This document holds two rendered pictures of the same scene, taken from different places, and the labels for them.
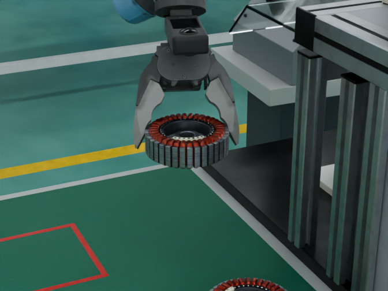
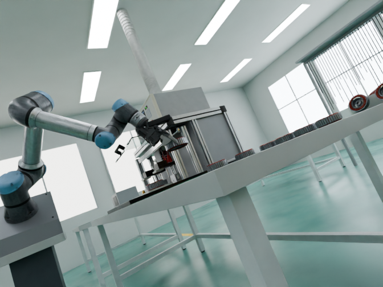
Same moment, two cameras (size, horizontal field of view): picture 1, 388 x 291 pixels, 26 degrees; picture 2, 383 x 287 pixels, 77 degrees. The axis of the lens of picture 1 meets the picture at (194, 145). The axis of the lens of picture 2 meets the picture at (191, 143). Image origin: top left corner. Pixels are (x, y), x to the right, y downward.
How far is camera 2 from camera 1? 1.72 m
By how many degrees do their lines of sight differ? 100
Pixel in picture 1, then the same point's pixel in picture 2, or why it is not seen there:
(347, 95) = (183, 130)
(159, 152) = (184, 140)
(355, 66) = (187, 119)
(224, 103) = not seen: hidden behind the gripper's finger
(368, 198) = (202, 142)
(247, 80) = (40, 245)
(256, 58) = (27, 243)
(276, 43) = (44, 223)
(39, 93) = not seen: outside the picture
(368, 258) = (209, 152)
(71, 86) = not seen: outside the picture
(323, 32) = (175, 118)
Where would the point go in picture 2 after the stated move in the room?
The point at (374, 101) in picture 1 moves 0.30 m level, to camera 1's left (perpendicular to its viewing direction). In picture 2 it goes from (194, 122) to (199, 105)
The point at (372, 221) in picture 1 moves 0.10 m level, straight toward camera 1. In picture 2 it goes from (206, 144) to (222, 137)
